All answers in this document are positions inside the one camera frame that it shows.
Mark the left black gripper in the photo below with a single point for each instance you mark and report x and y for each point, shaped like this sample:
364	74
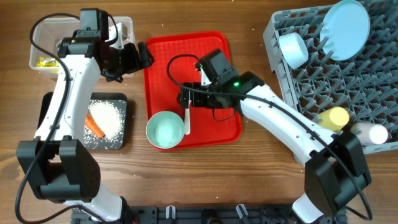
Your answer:
133	64

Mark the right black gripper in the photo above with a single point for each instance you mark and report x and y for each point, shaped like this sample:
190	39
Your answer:
198	101

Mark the white plastic spoon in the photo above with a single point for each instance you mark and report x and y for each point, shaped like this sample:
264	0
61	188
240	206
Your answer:
187	123

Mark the green bowl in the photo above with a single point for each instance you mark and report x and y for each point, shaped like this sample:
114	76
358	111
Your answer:
165	130

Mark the white rice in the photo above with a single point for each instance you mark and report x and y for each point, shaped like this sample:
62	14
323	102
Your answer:
110	116

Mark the orange carrot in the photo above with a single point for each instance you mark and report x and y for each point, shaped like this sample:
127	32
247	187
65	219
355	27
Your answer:
93	127

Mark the yellow candy wrapper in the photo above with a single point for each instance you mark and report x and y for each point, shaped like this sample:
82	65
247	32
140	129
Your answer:
48	64

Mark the light blue bowl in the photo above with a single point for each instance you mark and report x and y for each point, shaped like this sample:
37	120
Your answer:
293	49

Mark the yellow plastic cup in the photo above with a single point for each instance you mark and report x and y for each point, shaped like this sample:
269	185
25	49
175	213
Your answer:
334	119

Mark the light blue plate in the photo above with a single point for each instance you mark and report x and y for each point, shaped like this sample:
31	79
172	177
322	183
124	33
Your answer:
345	30

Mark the pink plastic cup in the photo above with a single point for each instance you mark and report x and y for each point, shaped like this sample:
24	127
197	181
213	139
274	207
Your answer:
370	134

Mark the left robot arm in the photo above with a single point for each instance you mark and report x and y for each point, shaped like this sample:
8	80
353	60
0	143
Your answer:
56	165

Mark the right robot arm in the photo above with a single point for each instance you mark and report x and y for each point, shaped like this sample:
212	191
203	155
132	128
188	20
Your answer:
335	167

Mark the grey dishwasher rack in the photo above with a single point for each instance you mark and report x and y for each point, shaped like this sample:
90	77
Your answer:
365	85

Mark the red serving tray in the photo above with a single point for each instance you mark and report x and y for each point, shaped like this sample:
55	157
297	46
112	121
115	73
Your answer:
208	127

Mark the clear plastic bin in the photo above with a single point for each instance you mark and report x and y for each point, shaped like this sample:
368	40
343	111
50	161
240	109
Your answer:
49	34

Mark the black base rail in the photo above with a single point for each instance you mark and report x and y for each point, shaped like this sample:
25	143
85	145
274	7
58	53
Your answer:
202	215

